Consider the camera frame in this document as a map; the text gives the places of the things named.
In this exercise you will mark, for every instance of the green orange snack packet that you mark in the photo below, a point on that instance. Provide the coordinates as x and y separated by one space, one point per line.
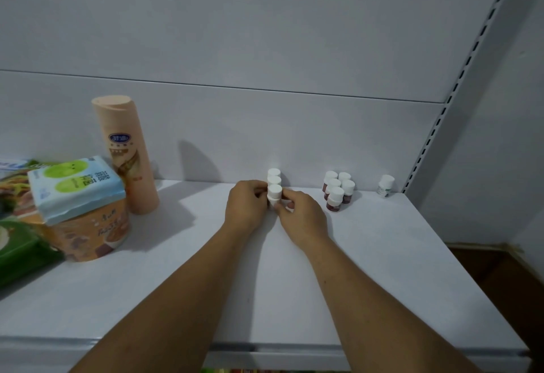
12 190

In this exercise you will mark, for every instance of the white packs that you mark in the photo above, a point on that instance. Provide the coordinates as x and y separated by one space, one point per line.
12 164

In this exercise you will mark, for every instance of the white metal shelf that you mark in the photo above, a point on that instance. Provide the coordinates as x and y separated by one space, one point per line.
127 279

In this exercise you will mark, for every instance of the person's left hand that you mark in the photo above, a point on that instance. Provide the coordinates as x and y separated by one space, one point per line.
244 211

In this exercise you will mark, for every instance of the blue green wipes pack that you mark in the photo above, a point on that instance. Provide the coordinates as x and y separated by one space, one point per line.
76 190

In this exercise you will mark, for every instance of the beige paper cup tube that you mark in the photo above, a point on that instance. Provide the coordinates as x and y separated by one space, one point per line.
123 151

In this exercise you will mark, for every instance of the person's right forearm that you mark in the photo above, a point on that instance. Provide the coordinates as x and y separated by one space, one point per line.
382 317

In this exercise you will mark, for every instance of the orange tissue box pack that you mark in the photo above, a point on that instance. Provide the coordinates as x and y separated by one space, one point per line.
85 236

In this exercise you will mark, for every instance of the person's right hand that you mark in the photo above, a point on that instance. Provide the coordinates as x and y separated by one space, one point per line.
306 224

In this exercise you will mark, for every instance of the person's left forearm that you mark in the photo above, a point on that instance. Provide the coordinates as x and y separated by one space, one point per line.
170 313

